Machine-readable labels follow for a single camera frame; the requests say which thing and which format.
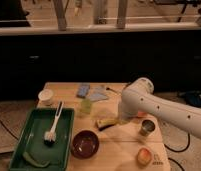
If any orange bowl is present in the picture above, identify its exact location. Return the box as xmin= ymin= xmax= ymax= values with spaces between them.
xmin=137 ymin=111 xmax=148 ymax=118

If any green chili pepper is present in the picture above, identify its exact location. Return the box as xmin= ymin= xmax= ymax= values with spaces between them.
xmin=22 ymin=152 xmax=50 ymax=168

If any metal cup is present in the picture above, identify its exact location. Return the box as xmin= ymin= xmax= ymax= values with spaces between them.
xmin=140 ymin=120 xmax=155 ymax=136

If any white dish brush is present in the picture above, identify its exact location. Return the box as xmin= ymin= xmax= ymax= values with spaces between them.
xmin=44 ymin=101 xmax=63 ymax=146

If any light blue cloth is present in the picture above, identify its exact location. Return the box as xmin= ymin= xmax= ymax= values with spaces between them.
xmin=88 ymin=87 xmax=109 ymax=102

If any black cable left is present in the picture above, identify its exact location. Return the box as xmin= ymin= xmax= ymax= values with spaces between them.
xmin=0 ymin=114 xmax=19 ymax=141

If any black floor cable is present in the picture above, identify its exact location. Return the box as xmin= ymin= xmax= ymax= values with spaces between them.
xmin=164 ymin=132 xmax=194 ymax=171

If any green plastic tray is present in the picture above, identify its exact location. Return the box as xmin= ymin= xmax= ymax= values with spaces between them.
xmin=9 ymin=108 xmax=74 ymax=171

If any yellow banana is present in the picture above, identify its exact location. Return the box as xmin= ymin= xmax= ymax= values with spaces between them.
xmin=96 ymin=119 xmax=118 ymax=130

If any orange peach fruit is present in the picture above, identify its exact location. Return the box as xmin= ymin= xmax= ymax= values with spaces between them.
xmin=136 ymin=148 xmax=152 ymax=166

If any metal spoon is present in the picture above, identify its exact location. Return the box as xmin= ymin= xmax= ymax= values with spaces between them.
xmin=106 ymin=87 xmax=122 ymax=94

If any green plastic cup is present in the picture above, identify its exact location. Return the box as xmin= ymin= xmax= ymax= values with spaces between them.
xmin=81 ymin=99 xmax=92 ymax=114

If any white paper cup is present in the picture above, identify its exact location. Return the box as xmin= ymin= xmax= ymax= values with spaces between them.
xmin=38 ymin=89 xmax=53 ymax=106

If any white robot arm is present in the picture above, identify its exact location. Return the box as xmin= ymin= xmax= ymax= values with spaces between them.
xmin=118 ymin=77 xmax=201 ymax=139

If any dark purple bowl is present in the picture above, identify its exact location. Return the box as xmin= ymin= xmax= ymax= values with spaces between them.
xmin=71 ymin=130 xmax=99 ymax=159

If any dark blue floor device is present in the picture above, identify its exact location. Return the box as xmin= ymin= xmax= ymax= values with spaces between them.
xmin=178 ymin=92 xmax=201 ymax=108

